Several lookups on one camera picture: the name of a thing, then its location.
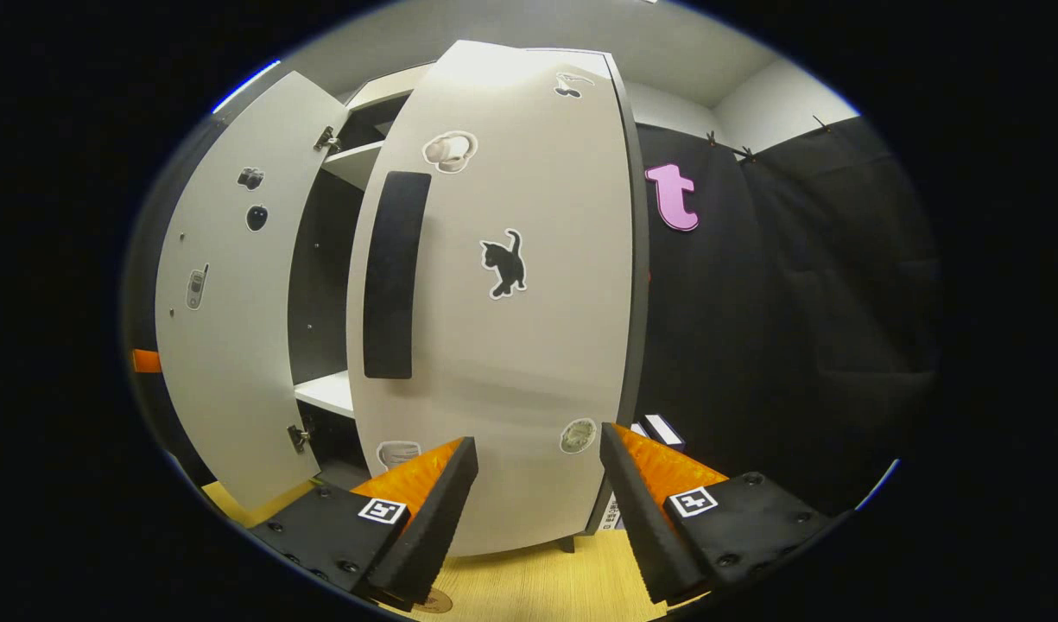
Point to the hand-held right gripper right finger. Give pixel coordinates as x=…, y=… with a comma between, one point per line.
x=641, y=518

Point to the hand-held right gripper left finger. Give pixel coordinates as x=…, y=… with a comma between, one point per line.
x=433, y=527

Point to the white book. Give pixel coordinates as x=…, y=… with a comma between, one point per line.
x=611, y=514

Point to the lavender book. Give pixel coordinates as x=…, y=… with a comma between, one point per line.
x=638, y=429

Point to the round cork coaster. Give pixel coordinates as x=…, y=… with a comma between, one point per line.
x=433, y=600

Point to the white cat sticker cabinet door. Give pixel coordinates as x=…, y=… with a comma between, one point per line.
x=537, y=363

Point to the black backdrop cloth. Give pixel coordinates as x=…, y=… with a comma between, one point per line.
x=796, y=328

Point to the white cabinet shelf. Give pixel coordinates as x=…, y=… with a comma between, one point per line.
x=326, y=393
x=356, y=164

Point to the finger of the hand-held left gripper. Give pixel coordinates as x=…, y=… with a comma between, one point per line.
x=147, y=361

